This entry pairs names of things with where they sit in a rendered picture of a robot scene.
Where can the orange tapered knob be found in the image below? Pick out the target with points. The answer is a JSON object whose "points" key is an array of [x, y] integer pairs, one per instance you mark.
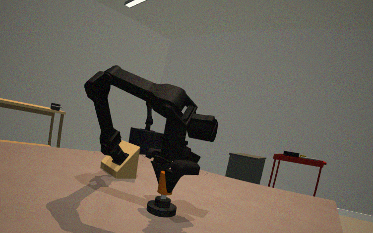
{"points": [[162, 184]]}

